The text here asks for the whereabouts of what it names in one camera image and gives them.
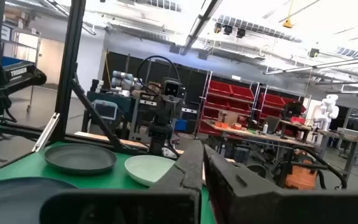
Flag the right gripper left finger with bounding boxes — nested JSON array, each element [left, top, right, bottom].
[[39, 139, 205, 224]]

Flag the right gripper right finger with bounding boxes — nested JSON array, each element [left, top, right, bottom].
[[203, 144, 358, 224]]

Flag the pale pink plate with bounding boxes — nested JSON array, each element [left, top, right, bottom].
[[124, 154, 176, 188]]

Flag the green table mat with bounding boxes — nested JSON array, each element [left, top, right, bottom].
[[0, 141, 218, 224]]

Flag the orange shop vacuum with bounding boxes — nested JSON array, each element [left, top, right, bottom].
[[284, 149, 319, 190]]

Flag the black partition panels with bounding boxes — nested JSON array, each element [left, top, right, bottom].
[[103, 51, 306, 103]]

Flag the dark teal equipment cart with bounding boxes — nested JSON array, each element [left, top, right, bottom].
[[85, 90, 136, 141]]

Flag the brown cardboard box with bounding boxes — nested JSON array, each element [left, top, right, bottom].
[[218, 109, 239, 125]]

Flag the dark grey plate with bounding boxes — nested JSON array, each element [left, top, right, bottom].
[[44, 143, 117, 175]]

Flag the grey plastic case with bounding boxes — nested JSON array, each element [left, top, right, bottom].
[[91, 99, 119, 121]]

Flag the long wooden workbench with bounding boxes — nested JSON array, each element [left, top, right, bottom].
[[202, 119, 315, 162]]

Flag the black laptop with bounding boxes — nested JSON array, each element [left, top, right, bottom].
[[261, 115, 281, 133]]

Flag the grey workbench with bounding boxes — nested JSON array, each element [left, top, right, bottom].
[[317, 127, 358, 175]]

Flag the black machine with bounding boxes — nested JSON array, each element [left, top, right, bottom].
[[283, 101, 304, 121]]

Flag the white humanoid robot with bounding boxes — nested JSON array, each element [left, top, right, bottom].
[[311, 94, 340, 131]]

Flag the dark blue plate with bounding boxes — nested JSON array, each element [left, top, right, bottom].
[[0, 176, 79, 224]]

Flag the long ceiling light strip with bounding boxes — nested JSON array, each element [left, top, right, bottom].
[[262, 55, 358, 75]]

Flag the large blue tub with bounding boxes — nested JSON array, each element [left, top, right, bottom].
[[1, 55, 32, 67]]

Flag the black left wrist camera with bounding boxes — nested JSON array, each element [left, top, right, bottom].
[[163, 79, 181, 98]]

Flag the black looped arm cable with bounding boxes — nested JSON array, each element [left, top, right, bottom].
[[136, 55, 181, 94]]

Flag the black vacuum hose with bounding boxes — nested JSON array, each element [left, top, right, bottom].
[[278, 144, 348, 190]]

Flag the yellow hanging cord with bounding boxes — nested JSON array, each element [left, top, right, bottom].
[[104, 49, 111, 90]]

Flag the silver metal bracket strip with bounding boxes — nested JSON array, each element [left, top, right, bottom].
[[31, 112, 61, 153]]

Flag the yellow hanging cable reel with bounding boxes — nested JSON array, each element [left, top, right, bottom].
[[282, 0, 294, 29]]

